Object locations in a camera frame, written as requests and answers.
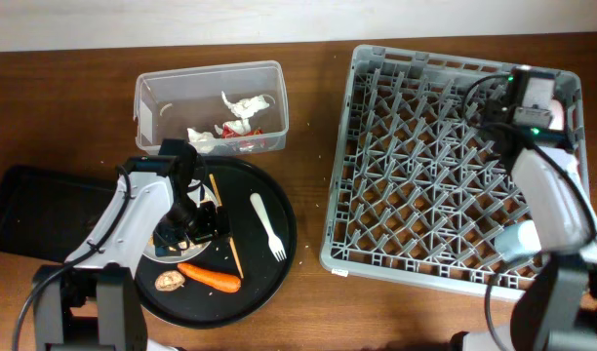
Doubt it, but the pink plastic bowl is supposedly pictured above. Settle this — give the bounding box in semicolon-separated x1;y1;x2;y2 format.
524;78;565;131

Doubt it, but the grey plate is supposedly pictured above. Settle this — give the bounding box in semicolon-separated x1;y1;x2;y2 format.
143;185;218;264

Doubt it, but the white tissue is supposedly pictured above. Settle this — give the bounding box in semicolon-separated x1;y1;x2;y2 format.
186;128;218;154

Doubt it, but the walnut shell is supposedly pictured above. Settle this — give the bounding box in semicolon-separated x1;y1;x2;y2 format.
154;270;185;292

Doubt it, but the round black tray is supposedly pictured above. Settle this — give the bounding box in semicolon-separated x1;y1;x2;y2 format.
136;157;298;329

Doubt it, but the wooden chopstick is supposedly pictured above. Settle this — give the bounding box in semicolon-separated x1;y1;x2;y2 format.
209;174;244;279

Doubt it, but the black rectangular tray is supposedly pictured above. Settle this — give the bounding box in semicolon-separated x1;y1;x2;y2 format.
0;166;116;262

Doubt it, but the clear plastic waste bin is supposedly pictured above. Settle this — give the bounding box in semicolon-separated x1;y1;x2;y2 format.
134;60;289;156

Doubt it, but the white plastic fork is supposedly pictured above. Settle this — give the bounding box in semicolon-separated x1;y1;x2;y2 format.
250;193;287;261

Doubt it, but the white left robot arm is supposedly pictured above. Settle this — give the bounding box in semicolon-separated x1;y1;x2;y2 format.
22;139;230;350

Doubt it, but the light blue plastic cup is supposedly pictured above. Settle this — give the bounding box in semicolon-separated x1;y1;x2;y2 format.
494;219;541;263

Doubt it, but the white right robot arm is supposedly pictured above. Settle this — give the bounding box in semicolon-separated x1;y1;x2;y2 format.
449;65;597;350

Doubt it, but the orange carrot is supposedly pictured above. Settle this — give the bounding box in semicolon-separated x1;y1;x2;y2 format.
178;262;241;293

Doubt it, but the red foil wrapper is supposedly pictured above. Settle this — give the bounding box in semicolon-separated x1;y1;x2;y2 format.
221;127;262;151

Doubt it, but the white napkin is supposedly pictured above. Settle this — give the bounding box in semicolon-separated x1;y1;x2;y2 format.
221;92;270;120

